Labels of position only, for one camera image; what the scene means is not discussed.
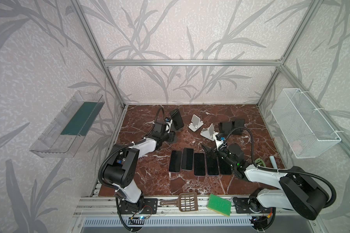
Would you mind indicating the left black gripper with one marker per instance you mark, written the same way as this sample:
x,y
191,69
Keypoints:
x,y
168,140

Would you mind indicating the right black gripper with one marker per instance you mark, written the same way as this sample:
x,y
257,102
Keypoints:
x,y
208,151

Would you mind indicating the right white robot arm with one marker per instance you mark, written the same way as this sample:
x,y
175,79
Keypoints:
x,y
292,189

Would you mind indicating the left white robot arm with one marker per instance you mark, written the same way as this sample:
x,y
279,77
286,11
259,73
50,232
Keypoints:
x,y
117,171

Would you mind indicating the white phone stand back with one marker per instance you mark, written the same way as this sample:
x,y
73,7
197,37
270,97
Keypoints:
x,y
196,123

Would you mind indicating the black stand front left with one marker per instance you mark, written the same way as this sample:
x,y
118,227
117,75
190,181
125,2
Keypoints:
x,y
238,123

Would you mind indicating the green plastic hook toy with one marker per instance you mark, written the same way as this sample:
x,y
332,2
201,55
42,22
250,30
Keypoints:
x,y
260,162

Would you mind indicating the green yellow sponge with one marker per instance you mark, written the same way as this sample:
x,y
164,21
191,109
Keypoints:
x,y
219,205

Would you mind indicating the light blue plastic shovel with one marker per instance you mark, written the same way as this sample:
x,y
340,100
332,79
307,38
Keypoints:
x,y
273,162

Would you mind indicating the brown slotted scoop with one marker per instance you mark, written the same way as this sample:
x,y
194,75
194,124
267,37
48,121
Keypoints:
x,y
186,202

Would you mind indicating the pink object in basket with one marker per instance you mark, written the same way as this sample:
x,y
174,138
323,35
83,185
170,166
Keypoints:
x,y
296,146

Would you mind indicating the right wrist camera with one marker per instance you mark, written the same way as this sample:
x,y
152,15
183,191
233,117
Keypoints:
x,y
220,141

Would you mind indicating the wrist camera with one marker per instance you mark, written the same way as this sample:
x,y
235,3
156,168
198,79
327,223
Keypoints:
x,y
168,122
220,141

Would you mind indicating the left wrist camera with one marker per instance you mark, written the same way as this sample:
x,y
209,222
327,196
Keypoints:
x,y
168,122

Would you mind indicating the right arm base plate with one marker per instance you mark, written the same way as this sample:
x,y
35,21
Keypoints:
x,y
249,206

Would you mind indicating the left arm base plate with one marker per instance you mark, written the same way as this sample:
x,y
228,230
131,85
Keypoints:
x,y
147,206

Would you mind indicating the white wire basket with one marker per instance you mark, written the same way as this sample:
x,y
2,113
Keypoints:
x,y
300,119

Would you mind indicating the aluminium front rail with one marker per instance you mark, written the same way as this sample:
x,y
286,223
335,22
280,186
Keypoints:
x,y
107,206

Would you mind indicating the clear plastic wall tray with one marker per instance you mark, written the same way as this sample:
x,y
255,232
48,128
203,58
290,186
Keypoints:
x,y
66,133

